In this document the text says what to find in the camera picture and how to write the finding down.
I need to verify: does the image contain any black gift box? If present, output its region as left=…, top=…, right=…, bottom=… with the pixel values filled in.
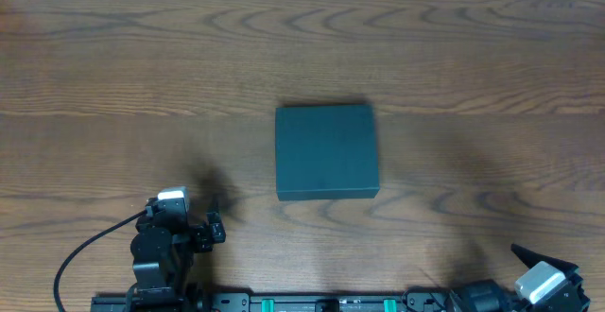
left=275, top=104, right=380, bottom=201

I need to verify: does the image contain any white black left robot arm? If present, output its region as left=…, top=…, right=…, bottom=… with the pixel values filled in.
left=124, top=198, right=226, bottom=312

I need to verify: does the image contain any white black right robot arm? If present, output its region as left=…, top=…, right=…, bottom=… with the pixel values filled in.
left=446, top=244, right=591, bottom=312

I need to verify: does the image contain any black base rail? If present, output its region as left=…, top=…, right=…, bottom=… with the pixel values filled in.
left=90, top=292, right=473, bottom=312

